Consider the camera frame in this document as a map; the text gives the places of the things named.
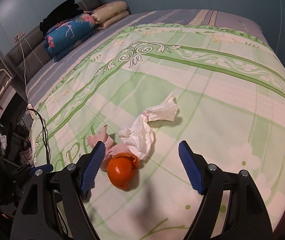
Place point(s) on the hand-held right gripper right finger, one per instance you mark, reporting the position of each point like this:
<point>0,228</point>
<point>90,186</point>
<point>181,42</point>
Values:
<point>191,167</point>

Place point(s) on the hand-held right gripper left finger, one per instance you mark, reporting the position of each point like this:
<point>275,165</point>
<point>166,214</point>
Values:
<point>92,167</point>

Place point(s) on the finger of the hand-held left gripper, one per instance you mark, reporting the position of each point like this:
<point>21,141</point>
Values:
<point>41,168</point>

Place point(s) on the torn orange peel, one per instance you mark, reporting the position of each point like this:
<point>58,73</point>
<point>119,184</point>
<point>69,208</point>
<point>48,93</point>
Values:
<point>120,175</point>

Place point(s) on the pink crumpled tissue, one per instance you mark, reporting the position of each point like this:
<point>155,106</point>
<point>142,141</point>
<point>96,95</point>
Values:
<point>96,137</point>

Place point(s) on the white crumpled tissue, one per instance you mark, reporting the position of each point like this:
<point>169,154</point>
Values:
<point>162,111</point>
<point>141,140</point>

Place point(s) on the grey bed headboard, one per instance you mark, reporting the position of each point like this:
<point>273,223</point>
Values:
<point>32,47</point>

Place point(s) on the blue floral folded quilt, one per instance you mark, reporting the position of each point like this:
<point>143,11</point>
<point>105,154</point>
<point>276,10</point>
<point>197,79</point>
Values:
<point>67,35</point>

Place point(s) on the striped blue bed sheet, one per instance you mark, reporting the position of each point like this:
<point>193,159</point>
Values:
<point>162,15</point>

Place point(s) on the black folded clothing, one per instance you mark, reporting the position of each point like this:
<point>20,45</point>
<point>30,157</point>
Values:
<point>60,12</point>

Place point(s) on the beige folded quilt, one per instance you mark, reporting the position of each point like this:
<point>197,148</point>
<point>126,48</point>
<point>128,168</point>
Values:
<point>110,10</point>

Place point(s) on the white wall socket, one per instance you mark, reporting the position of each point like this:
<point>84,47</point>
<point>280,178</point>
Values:
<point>19,36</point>

